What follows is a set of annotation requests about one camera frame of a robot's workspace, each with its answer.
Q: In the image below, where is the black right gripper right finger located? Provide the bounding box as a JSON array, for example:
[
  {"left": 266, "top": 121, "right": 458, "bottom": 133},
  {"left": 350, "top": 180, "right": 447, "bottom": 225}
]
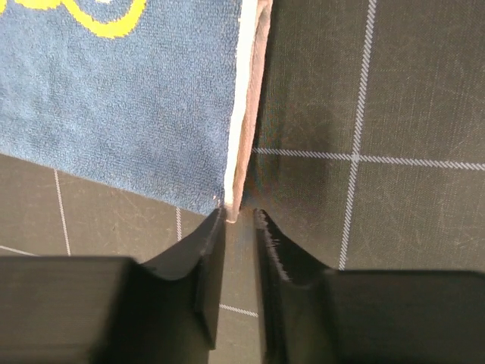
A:
[{"left": 253, "top": 209, "right": 484, "bottom": 363}]

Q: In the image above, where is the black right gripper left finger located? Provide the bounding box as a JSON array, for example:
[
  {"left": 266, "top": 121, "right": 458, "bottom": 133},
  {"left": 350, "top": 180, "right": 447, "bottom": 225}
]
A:
[{"left": 1, "top": 208, "right": 226, "bottom": 363}]

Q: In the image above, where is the yellow and blue cat towel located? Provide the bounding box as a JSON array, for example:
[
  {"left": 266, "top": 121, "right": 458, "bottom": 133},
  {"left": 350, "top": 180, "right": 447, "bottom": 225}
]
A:
[{"left": 1, "top": 1, "right": 272, "bottom": 222}]

